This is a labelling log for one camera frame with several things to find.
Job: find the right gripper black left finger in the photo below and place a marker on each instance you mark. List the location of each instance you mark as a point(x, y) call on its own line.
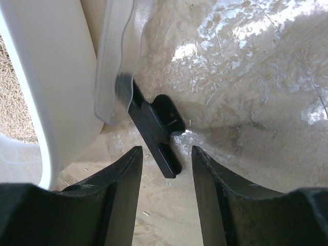
point(99, 210)

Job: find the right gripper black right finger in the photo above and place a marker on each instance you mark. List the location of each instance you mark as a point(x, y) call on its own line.
point(235, 211)

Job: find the black bag clip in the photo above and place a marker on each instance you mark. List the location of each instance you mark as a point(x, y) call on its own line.
point(157, 122)

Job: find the white litter box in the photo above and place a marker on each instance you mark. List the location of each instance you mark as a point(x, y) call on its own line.
point(52, 53)

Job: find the clear plastic litter scoop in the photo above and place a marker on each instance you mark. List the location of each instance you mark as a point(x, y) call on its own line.
point(118, 56)

